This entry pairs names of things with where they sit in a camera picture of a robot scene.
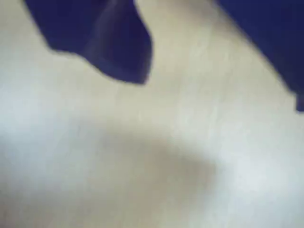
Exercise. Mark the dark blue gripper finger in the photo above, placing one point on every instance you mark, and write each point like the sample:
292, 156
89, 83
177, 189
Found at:
275, 31
99, 40

